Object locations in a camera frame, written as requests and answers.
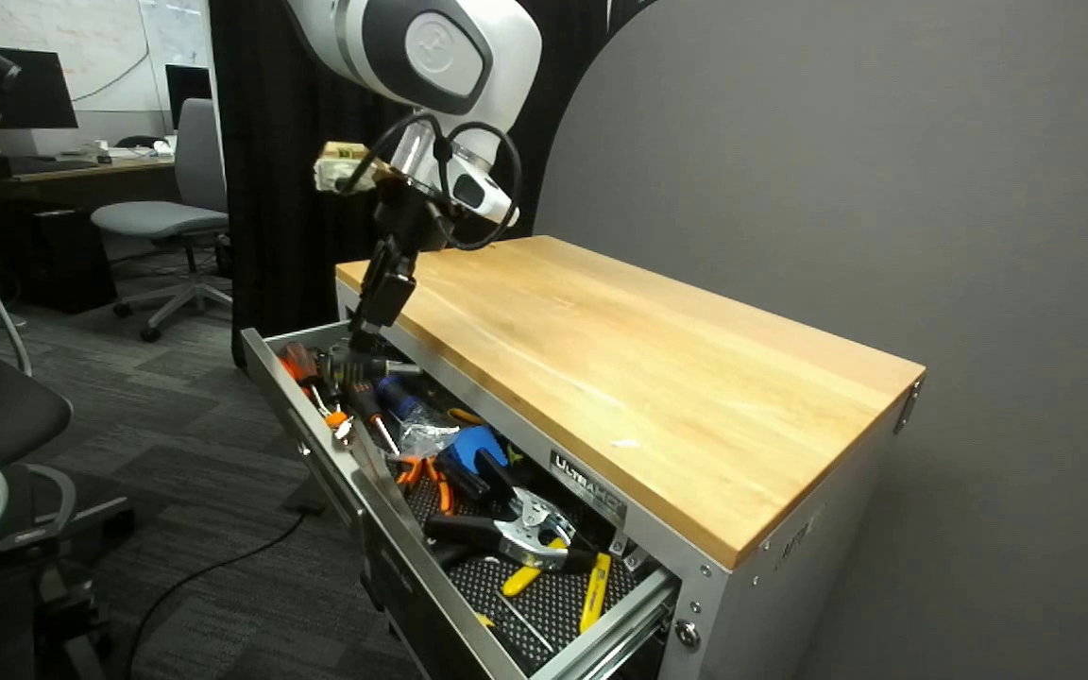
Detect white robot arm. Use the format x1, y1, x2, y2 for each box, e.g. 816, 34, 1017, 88
286, 0, 544, 359

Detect black computer monitor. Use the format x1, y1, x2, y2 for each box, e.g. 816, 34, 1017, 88
0, 49, 75, 128

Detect orange handled pliers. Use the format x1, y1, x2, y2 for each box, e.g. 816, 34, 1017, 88
398, 454, 456, 516

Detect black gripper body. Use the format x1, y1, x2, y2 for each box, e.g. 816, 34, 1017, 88
354, 186, 443, 328

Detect grey office chair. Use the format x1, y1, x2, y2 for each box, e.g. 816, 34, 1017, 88
92, 99, 234, 341

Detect dark office desk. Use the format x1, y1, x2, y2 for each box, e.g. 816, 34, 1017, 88
0, 155, 174, 315

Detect black floor cable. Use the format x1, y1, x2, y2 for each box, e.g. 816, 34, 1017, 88
122, 503, 320, 680

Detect grey metal drawer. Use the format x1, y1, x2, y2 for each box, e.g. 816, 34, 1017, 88
242, 326, 672, 680

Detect yellow handled pliers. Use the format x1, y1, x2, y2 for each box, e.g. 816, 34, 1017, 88
499, 551, 613, 629

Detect blue handled screwdriver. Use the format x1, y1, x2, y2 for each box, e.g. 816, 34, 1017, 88
378, 375, 438, 428

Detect blue handled clamp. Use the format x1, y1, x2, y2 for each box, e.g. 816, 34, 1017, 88
443, 428, 520, 516

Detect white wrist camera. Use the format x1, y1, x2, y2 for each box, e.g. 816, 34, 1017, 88
313, 138, 394, 195

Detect grey metal tool cabinet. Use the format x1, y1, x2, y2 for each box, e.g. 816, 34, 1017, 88
384, 233, 924, 680

